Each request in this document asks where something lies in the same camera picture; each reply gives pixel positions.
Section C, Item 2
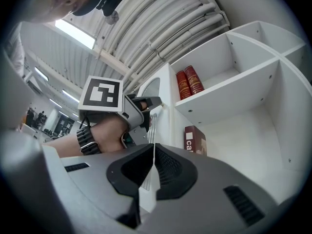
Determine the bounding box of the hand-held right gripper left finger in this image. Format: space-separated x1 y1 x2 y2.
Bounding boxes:
106 142 156 230

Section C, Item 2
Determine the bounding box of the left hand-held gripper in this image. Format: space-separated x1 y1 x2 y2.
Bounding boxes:
77 75 163 149

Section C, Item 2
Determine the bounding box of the red gold-print book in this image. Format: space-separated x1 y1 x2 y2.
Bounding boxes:
184 65 205 96
175 70 192 101

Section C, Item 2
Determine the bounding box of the dark red book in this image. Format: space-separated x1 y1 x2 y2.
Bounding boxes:
184 125 208 157

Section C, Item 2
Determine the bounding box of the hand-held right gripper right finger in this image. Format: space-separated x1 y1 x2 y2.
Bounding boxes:
154 142 198 201

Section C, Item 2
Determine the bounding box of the white cabinet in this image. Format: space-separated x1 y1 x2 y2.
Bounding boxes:
136 20 312 214

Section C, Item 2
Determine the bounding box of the person's left forearm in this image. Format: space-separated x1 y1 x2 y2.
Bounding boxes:
42 136 82 158

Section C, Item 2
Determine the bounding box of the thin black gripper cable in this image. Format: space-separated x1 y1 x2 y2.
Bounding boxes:
78 116 91 132

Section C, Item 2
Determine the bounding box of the person's left hand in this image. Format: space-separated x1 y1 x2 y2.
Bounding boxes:
90 117 129 154

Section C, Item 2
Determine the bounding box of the bundle of white ceiling pipes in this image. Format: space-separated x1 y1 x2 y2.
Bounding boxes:
106 0 232 88

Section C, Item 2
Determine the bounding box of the person's head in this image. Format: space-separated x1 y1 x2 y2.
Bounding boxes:
20 0 85 23

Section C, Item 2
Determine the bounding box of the person's white shirt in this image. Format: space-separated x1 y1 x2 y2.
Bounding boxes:
0 20 27 82

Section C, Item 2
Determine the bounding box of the white glass cabinet door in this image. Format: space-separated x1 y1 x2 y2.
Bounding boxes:
136 63 175 195

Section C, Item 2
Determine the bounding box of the round metal ceiling disc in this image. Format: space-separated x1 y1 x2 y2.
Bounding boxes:
106 10 120 25

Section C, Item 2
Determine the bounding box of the black wrist watch band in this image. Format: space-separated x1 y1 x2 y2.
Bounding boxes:
76 127 102 155

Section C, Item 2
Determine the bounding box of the long ceiling light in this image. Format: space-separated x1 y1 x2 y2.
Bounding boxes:
49 98 63 109
34 66 50 81
61 89 80 104
54 18 97 50

